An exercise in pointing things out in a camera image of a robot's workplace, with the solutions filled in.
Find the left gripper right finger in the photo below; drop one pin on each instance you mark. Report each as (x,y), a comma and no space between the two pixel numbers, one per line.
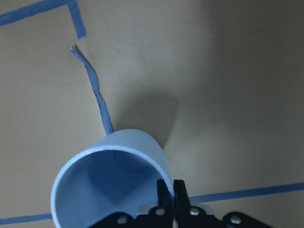
(181,203)

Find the light blue plastic cup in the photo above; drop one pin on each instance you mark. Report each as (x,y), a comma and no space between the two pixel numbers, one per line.
(118,173)

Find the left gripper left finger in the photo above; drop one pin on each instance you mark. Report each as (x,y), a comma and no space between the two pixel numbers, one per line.
(164,211)

